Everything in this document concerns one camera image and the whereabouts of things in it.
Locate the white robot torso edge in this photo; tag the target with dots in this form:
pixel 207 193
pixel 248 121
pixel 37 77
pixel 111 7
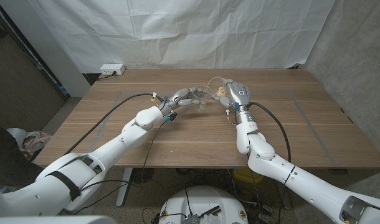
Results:
pixel 53 220

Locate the brown sugar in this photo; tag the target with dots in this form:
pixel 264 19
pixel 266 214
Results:
pixel 221 91

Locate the yellow container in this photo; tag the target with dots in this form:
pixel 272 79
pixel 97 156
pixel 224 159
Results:
pixel 244 176

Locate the person's dark trouser leg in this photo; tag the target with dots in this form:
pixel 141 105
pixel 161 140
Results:
pixel 6 155

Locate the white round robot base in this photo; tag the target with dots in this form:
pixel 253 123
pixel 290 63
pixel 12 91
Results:
pixel 202 199

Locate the grey mesh box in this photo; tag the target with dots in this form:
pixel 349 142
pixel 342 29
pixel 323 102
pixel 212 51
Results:
pixel 191 219

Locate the patterned cloth bag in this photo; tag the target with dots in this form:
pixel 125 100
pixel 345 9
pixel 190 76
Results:
pixel 35 141

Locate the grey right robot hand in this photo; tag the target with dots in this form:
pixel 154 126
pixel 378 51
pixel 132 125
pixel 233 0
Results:
pixel 240 95

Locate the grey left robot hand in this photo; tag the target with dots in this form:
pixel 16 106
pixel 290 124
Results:
pixel 179 99

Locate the black round floor object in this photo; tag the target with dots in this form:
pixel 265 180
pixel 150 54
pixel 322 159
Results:
pixel 143 175

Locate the grey table leg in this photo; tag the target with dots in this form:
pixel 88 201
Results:
pixel 286 199

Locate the white round bucket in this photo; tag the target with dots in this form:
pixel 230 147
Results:
pixel 17 135

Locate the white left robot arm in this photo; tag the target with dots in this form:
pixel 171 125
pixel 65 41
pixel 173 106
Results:
pixel 124 140

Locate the white power strip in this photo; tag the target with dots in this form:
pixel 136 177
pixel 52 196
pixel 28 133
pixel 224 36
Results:
pixel 112 69

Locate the white creased backdrop sheet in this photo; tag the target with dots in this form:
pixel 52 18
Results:
pixel 177 31

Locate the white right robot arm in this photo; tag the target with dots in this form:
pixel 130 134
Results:
pixel 302 183

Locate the white table leg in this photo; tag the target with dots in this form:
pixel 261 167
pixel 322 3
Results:
pixel 124 186

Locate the clear plastic cup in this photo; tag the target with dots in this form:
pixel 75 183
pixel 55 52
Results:
pixel 215 84
pixel 205 93

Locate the black bar on base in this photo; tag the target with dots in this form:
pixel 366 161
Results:
pixel 210 211

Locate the white square pillar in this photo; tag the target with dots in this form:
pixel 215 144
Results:
pixel 53 56

